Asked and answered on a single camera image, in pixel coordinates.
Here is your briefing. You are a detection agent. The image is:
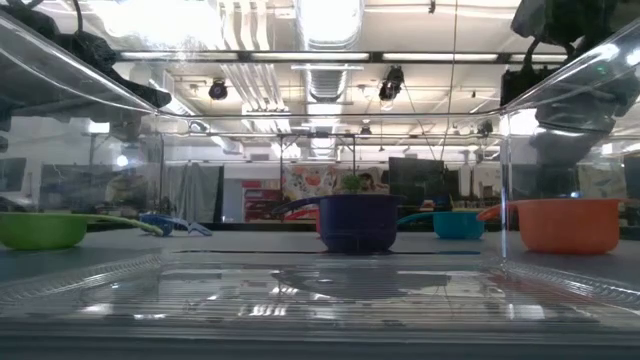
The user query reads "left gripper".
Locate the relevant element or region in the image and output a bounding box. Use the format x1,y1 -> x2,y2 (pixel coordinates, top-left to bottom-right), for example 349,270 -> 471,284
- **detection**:
49,27 -> 173,109

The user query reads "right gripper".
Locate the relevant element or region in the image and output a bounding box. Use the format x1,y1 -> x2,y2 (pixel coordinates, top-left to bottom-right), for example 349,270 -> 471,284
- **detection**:
501,0 -> 621,107

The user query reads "small blue measuring cup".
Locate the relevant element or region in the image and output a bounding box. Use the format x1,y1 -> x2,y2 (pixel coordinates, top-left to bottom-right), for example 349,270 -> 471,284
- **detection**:
139,213 -> 214,238

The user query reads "orange measuring cup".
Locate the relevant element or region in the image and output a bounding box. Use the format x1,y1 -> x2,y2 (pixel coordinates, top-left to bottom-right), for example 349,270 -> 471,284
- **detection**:
476,197 -> 626,256

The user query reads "teal measuring cup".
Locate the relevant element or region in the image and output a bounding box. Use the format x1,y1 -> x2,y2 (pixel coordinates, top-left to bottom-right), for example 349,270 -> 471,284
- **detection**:
397,210 -> 486,241

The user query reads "green measuring cup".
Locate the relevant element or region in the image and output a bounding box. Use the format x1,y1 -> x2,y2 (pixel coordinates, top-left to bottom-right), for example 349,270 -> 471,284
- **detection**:
0,211 -> 166,252

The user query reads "purple measuring cup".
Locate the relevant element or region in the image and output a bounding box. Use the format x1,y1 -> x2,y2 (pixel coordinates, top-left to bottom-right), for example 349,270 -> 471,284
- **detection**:
271,193 -> 407,254

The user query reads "clear plastic basket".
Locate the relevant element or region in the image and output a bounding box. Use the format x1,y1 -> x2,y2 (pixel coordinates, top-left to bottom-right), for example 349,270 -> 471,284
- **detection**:
0,9 -> 640,346

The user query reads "grey curtain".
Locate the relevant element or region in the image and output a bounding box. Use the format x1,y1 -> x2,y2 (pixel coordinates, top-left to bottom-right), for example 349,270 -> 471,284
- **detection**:
164,163 -> 225,224

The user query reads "leaf pattern poster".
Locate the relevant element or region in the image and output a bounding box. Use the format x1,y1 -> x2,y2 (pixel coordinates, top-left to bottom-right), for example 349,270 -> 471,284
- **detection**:
577,164 -> 629,199

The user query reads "black screen panel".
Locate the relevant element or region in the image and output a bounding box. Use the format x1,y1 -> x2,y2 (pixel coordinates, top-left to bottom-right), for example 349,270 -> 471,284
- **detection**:
388,157 -> 446,204

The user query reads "black monitor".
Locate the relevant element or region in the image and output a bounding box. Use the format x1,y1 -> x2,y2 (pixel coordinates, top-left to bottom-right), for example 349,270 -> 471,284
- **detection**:
0,157 -> 28,194

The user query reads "red shelf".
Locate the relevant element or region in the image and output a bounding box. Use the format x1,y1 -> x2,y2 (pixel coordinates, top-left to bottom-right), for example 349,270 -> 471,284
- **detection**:
242,179 -> 282,222

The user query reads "black overhead light bar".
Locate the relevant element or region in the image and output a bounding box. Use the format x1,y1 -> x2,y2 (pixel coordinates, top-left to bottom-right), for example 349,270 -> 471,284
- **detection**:
115,49 -> 571,64

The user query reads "floral poster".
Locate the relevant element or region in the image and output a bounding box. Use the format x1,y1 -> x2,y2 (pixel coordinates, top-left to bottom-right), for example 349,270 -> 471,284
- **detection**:
282,164 -> 341,201

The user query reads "small green background plant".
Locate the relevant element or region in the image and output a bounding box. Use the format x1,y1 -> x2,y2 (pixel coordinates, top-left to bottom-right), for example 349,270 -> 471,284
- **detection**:
342,173 -> 365,196

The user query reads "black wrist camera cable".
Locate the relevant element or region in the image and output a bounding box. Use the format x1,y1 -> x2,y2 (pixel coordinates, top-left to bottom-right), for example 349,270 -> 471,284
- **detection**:
71,0 -> 85,36

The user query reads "black metal stand frame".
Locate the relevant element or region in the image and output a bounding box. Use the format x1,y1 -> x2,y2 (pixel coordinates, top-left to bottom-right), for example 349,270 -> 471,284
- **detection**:
276,131 -> 359,194

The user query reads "silver ventilation duct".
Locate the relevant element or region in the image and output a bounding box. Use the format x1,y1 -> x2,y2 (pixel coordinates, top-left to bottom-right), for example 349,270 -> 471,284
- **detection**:
293,0 -> 366,161

